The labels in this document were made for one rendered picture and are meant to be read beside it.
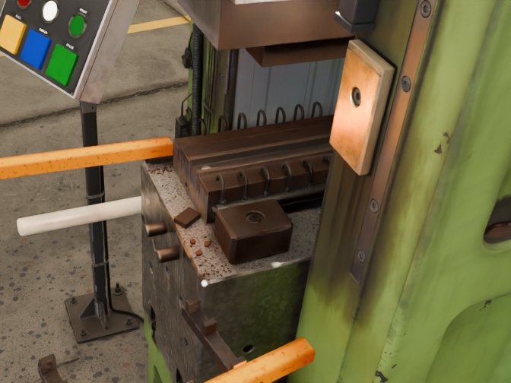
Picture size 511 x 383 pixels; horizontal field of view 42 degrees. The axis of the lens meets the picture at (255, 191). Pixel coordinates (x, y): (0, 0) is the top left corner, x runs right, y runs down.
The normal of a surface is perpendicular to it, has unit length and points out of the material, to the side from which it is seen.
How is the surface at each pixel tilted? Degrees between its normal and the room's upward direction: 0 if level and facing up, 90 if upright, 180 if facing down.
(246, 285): 90
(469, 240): 89
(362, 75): 90
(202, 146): 0
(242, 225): 0
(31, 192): 0
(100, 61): 90
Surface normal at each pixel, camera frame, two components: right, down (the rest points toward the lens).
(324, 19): 0.40, 0.59
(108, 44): 0.75, 0.46
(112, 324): 0.10, -0.79
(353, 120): -0.91, 0.18
